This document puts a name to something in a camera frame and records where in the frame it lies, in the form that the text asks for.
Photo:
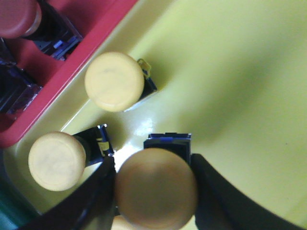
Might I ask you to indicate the red mushroom push button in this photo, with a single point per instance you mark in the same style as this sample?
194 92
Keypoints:
38 21
17 88

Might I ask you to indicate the red plastic tray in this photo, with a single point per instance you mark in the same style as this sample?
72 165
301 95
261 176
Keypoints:
95 20

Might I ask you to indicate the yellow mushroom push button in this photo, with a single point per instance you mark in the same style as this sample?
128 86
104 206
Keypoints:
116 82
155 188
57 160

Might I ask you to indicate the yellow plastic tray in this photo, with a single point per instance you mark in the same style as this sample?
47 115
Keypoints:
232 73

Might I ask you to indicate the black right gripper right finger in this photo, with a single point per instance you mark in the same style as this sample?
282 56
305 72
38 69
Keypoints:
223 207

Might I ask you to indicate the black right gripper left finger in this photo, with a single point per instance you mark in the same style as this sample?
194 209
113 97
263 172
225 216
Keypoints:
93 199

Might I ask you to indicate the green conveyor belt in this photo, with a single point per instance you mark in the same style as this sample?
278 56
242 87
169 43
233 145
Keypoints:
15 210

